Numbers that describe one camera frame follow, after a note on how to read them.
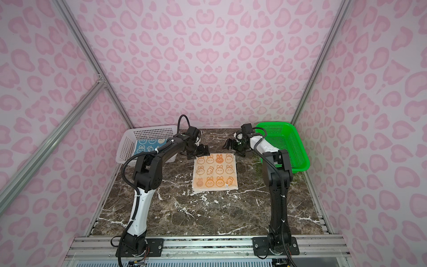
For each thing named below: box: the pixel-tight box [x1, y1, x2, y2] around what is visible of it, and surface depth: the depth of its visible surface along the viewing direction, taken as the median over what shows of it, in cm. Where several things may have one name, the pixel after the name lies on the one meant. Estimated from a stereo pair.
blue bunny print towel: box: [132, 138, 168, 156], surface depth 109 cm
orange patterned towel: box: [192, 152, 239, 192], surface depth 99 cm
